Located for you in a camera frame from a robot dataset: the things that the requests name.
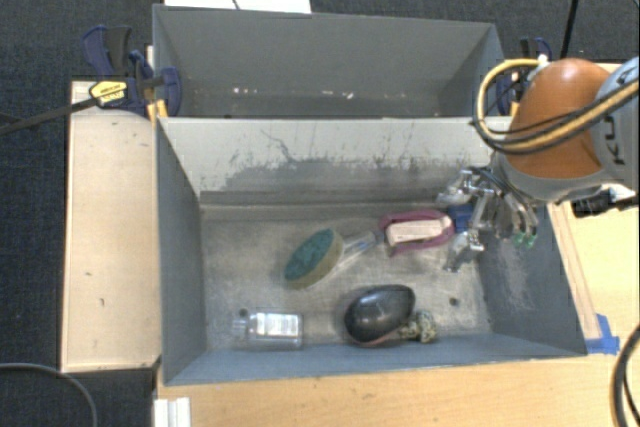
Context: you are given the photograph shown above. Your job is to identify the green and yellow round sponge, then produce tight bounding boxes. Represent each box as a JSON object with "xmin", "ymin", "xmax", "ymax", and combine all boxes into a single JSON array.
[{"xmin": 283, "ymin": 227, "xmax": 346, "ymax": 291}]

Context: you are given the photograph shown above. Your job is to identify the clear plastic bottle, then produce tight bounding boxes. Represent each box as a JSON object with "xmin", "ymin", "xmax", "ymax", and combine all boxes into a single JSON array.
[{"xmin": 230, "ymin": 308, "xmax": 305, "ymax": 350}]

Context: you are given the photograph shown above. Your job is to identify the grey metal bin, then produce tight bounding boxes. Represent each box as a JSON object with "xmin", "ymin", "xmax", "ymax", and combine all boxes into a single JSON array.
[{"xmin": 151, "ymin": 3, "xmax": 590, "ymax": 387}]

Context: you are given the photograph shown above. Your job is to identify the black cylinder on white bracket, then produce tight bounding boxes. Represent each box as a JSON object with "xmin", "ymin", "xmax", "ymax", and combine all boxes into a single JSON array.
[{"xmin": 571, "ymin": 185, "xmax": 639, "ymax": 219}]

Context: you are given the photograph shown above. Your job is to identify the camouflage cloth bundle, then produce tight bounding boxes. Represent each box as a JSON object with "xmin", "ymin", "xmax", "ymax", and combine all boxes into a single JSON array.
[{"xmin": 399, "ymin": 309, "xmax": 439, "ymax": 345}]

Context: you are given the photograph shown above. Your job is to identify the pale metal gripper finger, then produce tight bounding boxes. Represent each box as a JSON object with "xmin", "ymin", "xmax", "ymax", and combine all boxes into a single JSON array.
[
  {"xmin": 443, "ymin": 233, "xmax": 486, "ymax": 273},
  {"xmin": 435, "ymin": 168, "xmax": 479, "ymax": 210}
]

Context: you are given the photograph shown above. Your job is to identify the pale wood board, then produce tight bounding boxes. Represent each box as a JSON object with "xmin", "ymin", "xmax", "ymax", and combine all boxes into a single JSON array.
[{"xmin": 59, "ymin": 79, "xmax": 164, "ymax": 374}]

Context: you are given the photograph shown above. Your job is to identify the maroon and beige brush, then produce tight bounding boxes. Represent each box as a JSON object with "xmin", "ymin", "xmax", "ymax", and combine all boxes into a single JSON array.
[{"xmin": 341, "ymin": 208, "xmax": 456, "ymax": 262}]

